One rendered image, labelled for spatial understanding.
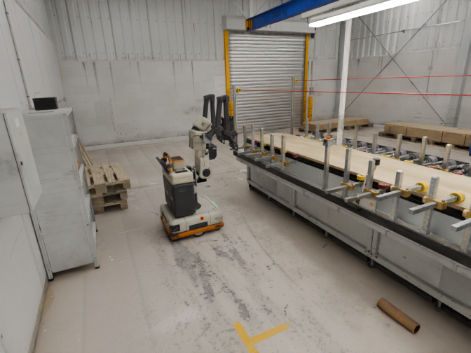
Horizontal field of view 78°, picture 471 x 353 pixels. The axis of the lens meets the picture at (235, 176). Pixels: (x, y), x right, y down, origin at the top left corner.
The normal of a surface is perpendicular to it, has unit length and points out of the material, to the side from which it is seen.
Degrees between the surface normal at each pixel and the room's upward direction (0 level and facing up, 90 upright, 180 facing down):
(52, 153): 90
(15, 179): 90
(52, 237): 90
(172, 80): 90
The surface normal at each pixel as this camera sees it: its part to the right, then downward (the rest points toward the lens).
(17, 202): 0.44, 0.27
